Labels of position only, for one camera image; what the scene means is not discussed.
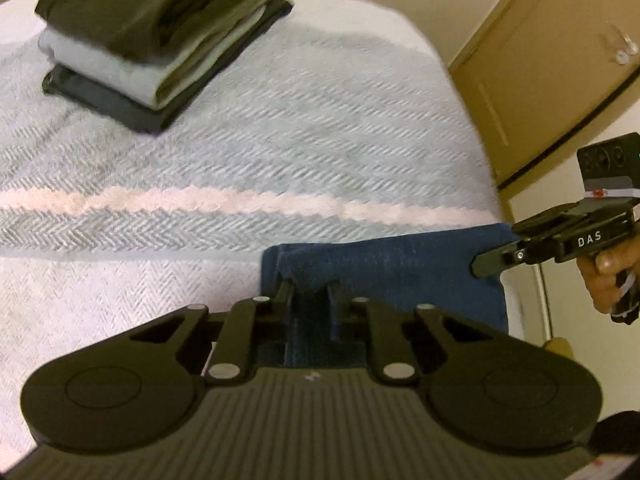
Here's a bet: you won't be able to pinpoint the black folded pants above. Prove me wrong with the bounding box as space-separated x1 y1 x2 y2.
42 0 294 135

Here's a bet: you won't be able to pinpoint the blue denim pants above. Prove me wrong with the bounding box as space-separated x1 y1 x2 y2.
261 222 522 369

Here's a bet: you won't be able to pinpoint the white door handle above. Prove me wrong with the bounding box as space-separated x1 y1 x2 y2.
606 24 640 64

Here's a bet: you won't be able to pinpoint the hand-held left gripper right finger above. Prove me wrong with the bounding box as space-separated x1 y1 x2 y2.
327 281 494 386

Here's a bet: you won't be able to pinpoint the striped bed cover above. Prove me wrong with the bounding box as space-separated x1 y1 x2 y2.
0 0 552 347

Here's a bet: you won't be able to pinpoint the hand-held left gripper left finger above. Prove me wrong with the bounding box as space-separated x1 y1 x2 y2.
128 280 296 387

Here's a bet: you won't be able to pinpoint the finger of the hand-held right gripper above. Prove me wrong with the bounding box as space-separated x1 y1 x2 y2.
469 241 527 279

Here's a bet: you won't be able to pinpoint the person's right hand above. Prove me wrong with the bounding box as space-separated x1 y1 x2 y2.
577 247 635 316

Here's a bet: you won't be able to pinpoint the tan wooden door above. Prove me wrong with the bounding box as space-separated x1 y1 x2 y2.
447 0 640 192

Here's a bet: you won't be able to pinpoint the pink and grey striped blanket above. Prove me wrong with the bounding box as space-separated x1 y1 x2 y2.
0 25 507 456

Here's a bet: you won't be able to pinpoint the dark olive folded pants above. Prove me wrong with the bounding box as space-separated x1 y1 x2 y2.
35 0 289 64

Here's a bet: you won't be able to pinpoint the light grey folded pants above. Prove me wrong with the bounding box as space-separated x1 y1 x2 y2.
38 0 282 109

